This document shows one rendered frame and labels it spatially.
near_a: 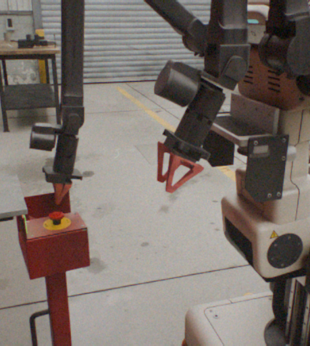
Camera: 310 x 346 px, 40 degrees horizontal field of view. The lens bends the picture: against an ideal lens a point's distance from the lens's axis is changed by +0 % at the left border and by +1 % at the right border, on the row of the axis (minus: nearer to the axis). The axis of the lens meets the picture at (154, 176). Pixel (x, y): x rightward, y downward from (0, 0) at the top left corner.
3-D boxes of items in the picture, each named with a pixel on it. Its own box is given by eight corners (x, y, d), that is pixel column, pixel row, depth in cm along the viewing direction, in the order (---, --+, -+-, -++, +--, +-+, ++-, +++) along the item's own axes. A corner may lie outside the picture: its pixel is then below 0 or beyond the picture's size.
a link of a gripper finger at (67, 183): (38, 198, 123) (42, 167, 120) (62, 199, 126) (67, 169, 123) (42, 207, 117) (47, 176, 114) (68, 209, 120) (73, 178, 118)
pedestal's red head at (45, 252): (90, 266, 116) (86, 206, 109) (30, 280, 110) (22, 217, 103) (72, 233, 133) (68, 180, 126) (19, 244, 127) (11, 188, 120)
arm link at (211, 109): (234, 94, 77) (221, 88, 82) (203, 77, 74) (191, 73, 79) (216, 128, 78) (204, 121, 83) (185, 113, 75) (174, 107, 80)
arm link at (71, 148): (81, 135, 115) (78, 130, 120) (55, 132, 112) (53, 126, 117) (77, 159, 117) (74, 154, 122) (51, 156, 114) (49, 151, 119)
